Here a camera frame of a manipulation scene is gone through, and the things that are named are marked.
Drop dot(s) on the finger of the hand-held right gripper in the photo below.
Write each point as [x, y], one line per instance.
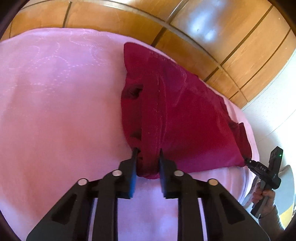
[250, 163]

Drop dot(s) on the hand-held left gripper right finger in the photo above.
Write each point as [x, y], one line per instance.
[163, 173]

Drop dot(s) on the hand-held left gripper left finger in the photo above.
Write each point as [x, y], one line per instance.
[132, 171]

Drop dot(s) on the dark red garment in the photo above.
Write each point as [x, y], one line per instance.
[185, 111]

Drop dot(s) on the person's right forearm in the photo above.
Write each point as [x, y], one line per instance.
[271, 217]

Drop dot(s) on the person's right hand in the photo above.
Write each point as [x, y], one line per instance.
[270, 199]

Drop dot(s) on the grey and yellow cushion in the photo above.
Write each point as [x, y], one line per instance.
[286, 185]

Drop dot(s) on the pink blanket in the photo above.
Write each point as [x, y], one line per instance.
[57, 104]

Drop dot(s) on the glossy wooden wardrobe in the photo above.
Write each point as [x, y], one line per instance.
[208, 30]

